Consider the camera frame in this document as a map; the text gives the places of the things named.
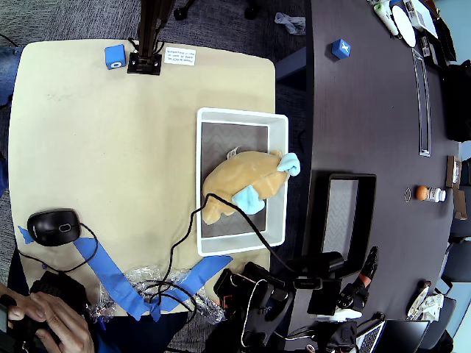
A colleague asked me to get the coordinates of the tan and blue plush toy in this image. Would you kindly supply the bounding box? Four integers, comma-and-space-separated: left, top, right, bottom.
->
200, 146, 301, 225

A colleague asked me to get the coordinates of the white plastic bin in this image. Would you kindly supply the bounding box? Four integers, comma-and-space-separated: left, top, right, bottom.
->
196, 107, 288, 257

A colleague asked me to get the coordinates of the person's right hand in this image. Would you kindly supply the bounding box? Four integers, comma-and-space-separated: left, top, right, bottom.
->
7, 292, 96, 353

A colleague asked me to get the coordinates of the person's left hand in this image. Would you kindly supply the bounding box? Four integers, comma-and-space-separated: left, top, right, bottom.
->
0, 285, 18, 307

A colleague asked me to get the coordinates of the silver laptop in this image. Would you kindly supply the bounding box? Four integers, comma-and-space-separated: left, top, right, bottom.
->
341, 318, 387, 353

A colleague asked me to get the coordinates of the black plastic tray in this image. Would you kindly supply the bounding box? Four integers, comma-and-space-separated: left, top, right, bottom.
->
301, 171, 377, 273

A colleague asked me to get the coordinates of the black gripper webcam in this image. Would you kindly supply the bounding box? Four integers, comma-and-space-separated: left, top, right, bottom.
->
286, 252, 345, 291

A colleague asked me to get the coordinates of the grey wavy tray liner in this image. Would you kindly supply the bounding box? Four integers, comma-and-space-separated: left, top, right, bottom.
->
322, 179, 360, 254

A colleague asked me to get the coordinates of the black laptop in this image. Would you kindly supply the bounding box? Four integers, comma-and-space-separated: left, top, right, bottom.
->
384, 318, 431, 353

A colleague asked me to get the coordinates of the crumpled white paper wrapper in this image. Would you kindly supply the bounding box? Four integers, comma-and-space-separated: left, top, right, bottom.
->
406, 285, 442, 321

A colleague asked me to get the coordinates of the grey office chair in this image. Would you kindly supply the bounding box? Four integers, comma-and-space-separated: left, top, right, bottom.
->
447, 209, 471, 243
439, 243, 471, 284
436, 293, 459, 332

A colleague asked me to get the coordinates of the flat brown cardboard box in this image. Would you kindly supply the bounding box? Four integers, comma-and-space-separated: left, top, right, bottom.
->
452, 188, 469, 221
445, 155, 464, 188

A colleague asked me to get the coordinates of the wide blue tape strip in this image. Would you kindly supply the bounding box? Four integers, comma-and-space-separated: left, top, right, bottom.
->
156, 254, 235, 312

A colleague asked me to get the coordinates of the clear crumpled plastic wrap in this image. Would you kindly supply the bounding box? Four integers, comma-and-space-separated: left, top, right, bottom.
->
88, 265, 226, 324

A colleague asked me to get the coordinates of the grey table leg panel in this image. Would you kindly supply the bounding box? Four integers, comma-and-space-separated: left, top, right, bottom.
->
275, 46, 308, 82

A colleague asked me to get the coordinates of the blue cube with X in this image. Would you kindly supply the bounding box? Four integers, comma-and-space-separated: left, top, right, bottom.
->
330, 38, 352, 59

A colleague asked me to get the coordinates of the white round plate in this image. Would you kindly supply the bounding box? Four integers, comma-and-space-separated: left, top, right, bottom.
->
391, 4, 418, 48

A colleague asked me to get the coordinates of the long blue tape strip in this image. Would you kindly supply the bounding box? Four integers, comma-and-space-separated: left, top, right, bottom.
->
73, 237, 163, 321

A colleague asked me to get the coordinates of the white bottle green cap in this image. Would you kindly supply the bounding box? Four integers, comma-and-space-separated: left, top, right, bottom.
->
373, 1, 401, 37

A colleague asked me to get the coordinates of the white paper box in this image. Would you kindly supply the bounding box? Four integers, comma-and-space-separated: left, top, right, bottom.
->
403, 0, 441, 38

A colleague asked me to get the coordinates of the grey sock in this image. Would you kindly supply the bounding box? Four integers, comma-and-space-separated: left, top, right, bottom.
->
274, 12, 307, 37

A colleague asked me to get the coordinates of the white printed paper label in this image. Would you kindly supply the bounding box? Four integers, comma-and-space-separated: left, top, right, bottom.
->
163, 47, 197, 67

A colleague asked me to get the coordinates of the black computer mouse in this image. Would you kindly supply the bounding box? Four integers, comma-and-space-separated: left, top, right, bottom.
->
26, 208, 82, 247

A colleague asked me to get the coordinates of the blue cube with O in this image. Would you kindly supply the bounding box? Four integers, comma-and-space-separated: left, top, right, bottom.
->
104, 44, 127, 70

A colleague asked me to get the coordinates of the short blue tape piece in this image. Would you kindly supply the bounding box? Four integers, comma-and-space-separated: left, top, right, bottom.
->
17, 224, 38, 246

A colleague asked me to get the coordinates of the silver table cable slot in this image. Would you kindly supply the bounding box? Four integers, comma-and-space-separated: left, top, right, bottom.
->
411, 49, 432, 158

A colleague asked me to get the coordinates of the black webcam cable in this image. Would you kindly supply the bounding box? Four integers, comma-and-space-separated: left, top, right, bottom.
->
138, 193, 295, 324

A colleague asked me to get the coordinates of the black mouse cable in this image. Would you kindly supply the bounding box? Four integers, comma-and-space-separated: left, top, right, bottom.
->
14, 221, 100, 275

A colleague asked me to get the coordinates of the black camera stand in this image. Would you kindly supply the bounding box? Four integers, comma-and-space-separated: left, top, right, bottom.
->
127, 0, 163, 76

